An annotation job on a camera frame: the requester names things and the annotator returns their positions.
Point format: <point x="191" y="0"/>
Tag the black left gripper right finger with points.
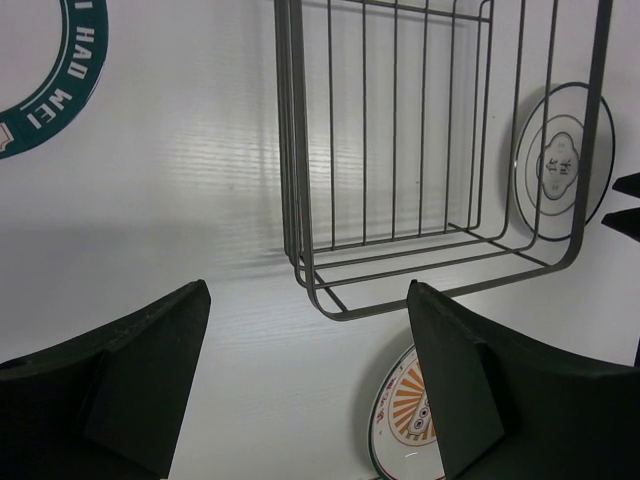
<point x="507" y="406"/>

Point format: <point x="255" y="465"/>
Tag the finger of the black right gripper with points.
<point x="626" y="222"/>
<point x="628" y="185"/>

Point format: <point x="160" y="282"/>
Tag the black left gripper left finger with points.
<point x="109" y="403"/>

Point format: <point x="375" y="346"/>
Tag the white plate green rim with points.
<point x="546" y="161"/>

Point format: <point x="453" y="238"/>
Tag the plate with orange sunburst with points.
<point x="401" y="437"/>

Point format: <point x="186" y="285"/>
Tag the plate with teal band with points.
<point x="52" y="57"/>

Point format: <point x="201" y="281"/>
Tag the grey wire dish rack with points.
<point x="398" y="123"/>

